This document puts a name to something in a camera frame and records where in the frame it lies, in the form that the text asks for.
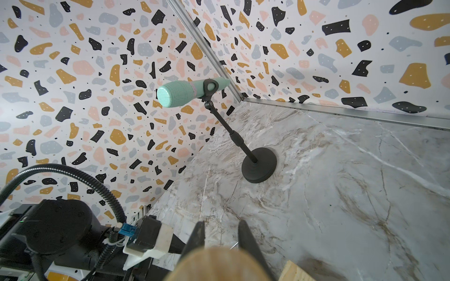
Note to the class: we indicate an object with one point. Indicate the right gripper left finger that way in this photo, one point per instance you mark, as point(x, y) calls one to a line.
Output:
point(196, 240)

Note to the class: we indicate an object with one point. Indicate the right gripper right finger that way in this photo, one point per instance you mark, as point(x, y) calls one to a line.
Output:
point(248, 243)

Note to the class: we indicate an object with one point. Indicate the wooden handle claw hammer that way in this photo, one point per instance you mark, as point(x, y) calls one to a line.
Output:
point(218, 264)

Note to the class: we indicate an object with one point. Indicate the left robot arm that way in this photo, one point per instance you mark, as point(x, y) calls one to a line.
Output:
point(64, 233)

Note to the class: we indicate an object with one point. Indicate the wooden block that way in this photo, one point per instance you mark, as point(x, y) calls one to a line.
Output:
point(293, 272)

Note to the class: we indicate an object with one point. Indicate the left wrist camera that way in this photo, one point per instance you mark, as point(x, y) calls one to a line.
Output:
point(149, 238)

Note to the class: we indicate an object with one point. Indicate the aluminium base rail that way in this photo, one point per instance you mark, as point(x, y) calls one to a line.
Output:
point(142, 212)

